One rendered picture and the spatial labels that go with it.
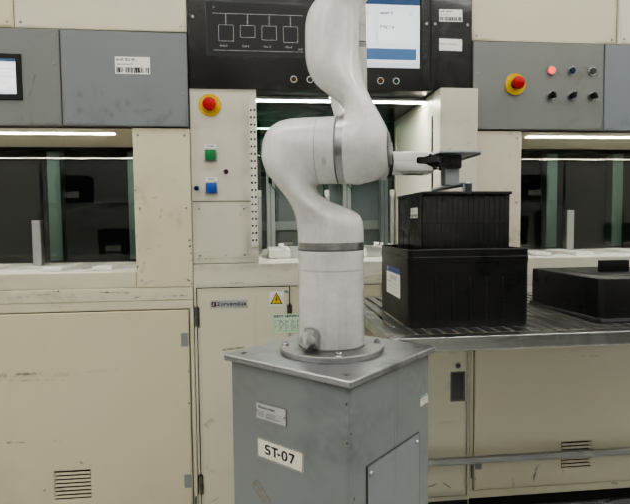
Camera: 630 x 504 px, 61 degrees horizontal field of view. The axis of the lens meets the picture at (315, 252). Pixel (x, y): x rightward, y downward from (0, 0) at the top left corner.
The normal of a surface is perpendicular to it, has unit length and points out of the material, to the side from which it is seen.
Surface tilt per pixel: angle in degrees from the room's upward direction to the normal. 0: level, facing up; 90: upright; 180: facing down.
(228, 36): 90
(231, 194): 90
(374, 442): 90
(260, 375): 90
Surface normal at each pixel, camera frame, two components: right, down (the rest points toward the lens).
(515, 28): 0.11, 0.06
